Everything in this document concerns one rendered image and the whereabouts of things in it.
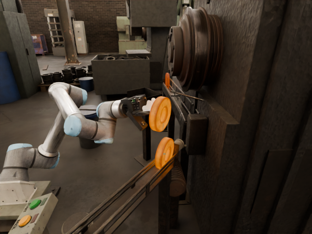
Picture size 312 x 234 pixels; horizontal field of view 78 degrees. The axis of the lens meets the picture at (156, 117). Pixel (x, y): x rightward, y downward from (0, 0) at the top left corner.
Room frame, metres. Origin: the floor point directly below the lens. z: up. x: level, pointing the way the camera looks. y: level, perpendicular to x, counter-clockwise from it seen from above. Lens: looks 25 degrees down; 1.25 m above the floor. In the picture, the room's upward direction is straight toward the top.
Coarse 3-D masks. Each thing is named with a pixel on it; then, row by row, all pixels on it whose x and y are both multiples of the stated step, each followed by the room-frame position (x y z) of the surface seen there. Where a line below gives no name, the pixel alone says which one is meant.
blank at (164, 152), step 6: (168, 138) 0.78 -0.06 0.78; (162, 144) 0.73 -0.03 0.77; (168, 144) 0.75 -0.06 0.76; (156, 150) 0.72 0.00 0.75; (162, 150) 0.71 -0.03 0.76; (168, 150) 0.79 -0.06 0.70; (156, 156) 0.70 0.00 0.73; (162, 156) 0.70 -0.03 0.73; (168, 156) 0.78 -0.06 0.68; (156, 162) 0.70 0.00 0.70; (162, 162) 0.70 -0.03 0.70
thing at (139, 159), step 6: (132, 90) 1.75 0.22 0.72; (138, 90) 1.79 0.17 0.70; (144, 90) 1.84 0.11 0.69; (150, 90) 1.76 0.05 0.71; (132, 96) 1.75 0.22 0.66; (150, 96) 1.76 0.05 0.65; (156, 96) 1.60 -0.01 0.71; (144, 120) 1.63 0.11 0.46; (144, 132) 1.63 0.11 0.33; (144, 138) 1.63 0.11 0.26; (150, 138) 1.65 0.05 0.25; (144, 144) 1.64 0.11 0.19; (150, 144) 1.65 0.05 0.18; (144, 150) 1.64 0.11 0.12; (150, 150) 1.65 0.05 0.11; (138, 156) 1.69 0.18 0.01; (144, 156) 1.64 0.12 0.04; (150, 156) 1.65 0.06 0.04; (144, 162) 1.59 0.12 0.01
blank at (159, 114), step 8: (160, 96) 0.79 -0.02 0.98; (152, 104) 0.74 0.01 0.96; (160, 104) 0.73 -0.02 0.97; (168, 104) 0.80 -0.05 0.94; (152, 112) 0.71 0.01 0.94; (160, 112) 0.73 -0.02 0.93; (168, 112) 0.80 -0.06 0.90; (152, 120) 0.70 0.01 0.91; (160, 120) 0.74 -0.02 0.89; (168, 120) 0.81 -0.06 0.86; (152, 128) 0.72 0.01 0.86; (160, 128) 0.74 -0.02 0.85
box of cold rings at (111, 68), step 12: (96, 60) 3.45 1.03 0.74; (108, 60) 3.48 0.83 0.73; (120, 60) 3.50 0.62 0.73; (132, 60) 3.53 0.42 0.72; (144, 60) 3.56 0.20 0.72; (96, 72) 3.44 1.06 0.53; (108, 72) 3.47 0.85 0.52; (120, 72) 3.50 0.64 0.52; (132, 72) 3.53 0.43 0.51; (144, 72) 3.56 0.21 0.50; (96, 84) 3.44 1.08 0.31; (108, 84) 3.47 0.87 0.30; (120, 84) 3.50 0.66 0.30; (132, 84) 3.53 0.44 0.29; (144, 84) 3.56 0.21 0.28
